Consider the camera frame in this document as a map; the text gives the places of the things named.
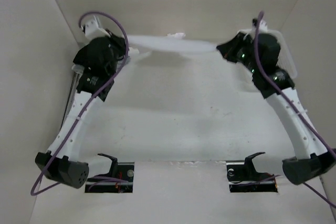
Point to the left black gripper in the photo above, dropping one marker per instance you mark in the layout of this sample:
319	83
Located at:
120	42

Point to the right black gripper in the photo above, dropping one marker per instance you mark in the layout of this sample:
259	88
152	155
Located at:
228	48

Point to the white tank top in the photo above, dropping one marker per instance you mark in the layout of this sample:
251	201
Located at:
170	44

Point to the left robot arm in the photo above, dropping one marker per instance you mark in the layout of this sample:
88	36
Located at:
61	163

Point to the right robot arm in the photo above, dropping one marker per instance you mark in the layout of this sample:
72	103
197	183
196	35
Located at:
312	158

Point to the black folded tank top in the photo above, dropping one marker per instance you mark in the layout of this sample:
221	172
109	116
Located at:
80	58

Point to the grey folded tank top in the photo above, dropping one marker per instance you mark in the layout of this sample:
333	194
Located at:
78	69

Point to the white plastic basket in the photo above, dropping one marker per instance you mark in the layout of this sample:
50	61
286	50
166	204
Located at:
285	59

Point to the left aluminium table rail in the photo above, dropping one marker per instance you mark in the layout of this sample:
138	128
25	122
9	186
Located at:
80	45

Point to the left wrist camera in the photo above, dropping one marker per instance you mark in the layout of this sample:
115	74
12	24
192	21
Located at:
93	29

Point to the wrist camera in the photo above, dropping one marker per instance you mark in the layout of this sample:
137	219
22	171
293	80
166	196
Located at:
93	29
263	28

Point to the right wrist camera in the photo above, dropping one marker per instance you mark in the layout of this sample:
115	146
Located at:
263	28

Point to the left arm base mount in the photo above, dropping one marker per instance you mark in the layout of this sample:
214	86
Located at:
108	175

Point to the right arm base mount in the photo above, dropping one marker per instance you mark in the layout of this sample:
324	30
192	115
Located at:
243	178

